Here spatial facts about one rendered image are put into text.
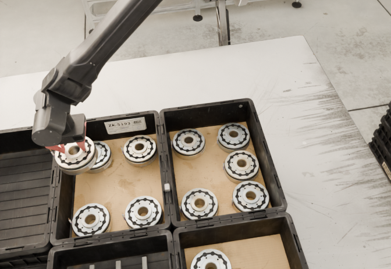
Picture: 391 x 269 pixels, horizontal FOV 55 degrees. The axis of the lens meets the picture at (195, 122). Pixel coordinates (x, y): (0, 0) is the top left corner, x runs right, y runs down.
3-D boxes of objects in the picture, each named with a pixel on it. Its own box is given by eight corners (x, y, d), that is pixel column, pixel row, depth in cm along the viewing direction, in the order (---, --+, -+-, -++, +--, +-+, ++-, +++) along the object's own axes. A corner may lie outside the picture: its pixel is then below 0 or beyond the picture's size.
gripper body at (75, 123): (85, 138, 89) (75, 118, 83) (41, 144, 88) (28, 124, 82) (86, 117, 93) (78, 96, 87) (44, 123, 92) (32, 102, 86)
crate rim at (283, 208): (159, 113, 121) (158, 109, 119) (251, 102, 123) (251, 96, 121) (172, 232, 96) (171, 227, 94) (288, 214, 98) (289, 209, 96)
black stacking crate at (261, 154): (163, 133, 128) (159, 110, 120) (248, 121, 130) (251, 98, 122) (176, 246, 103) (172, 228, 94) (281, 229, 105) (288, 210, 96)
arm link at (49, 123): (92, 81, 82) (56, 63, 77) (92, 121, 75) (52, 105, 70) (63, 112, 88) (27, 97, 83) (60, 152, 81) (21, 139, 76)
